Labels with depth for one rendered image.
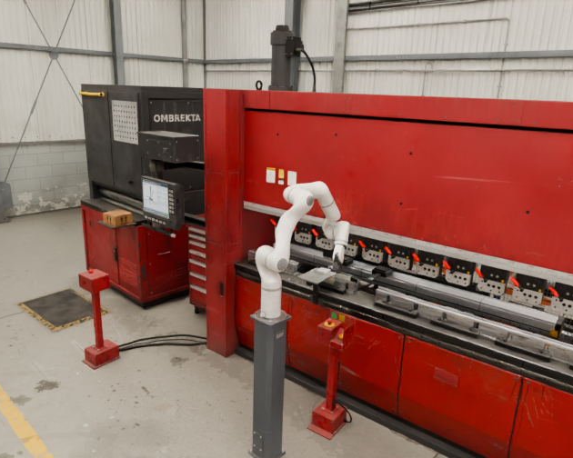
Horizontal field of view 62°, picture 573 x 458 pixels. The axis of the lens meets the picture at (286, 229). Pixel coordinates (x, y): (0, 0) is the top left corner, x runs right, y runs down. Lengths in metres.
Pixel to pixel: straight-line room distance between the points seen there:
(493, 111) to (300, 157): 1.38
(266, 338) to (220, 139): 1.68
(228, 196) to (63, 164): 6.20
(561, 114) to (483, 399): 1.71
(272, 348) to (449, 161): 1.54
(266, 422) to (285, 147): 1.93
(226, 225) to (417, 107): 1.77
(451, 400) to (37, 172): 8.00
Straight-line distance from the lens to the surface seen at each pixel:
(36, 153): 9.56
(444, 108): 3.02
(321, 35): 8.91
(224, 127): 3.77
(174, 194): 3.68
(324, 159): 3.44
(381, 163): 3.22
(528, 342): 3.20
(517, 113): 2.90
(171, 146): 3.67
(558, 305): 3.06
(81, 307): 5.55
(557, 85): 7.01
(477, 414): 3.38
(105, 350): 4.46
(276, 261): 2.65
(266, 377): 3.00
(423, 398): 3.48
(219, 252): 4.02
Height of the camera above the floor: 2.30
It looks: 16 degrees down
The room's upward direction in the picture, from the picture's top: 2 degrees clockwise
